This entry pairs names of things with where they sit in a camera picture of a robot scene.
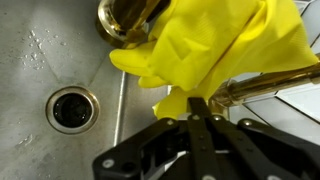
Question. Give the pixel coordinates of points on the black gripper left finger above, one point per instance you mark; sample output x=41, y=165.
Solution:
x=140, y=156

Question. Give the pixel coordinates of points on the gold spring kitchen faucet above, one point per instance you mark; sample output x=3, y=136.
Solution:
x=240, y=66

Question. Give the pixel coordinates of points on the sink drain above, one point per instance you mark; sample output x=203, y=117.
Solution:
x=72, y=110

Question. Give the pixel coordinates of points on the stainless steel sink basin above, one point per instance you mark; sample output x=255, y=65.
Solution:
x=46, y=45

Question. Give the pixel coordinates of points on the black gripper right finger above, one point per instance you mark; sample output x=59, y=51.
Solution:
x=268, y=153

